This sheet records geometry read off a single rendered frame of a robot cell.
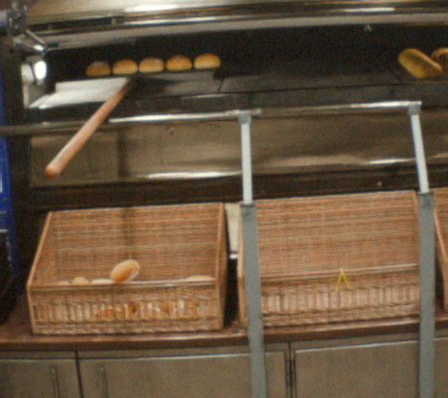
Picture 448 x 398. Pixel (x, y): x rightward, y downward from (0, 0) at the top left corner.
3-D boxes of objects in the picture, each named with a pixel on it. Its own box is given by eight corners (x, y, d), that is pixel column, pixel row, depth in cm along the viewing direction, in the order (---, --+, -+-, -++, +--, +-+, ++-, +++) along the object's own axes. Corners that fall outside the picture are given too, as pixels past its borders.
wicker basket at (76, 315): (56, 293, 407) (47, 210, 402) (231, 287, 404) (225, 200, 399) (30, 336, 359) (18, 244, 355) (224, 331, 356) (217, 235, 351)
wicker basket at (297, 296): (242, 286, 403) (237, 200, 399) (418, 273, 401) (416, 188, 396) (238, 330, 356) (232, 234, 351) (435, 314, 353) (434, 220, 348)
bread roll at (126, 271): (131, 254, 393) (137, 265, 389) (141, 266, 398) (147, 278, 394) (104, 270, 393) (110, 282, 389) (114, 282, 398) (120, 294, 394)
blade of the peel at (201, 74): (212, 79, 443) (212, 71, 443) (56, 91, 446) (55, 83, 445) (216, 69, 479) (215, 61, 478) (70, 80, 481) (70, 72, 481)
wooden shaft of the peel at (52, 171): (58, 180, 267) (56, 166, 267) (44, 181, 267) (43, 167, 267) (134, 86, 436) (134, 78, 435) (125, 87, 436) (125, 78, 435)
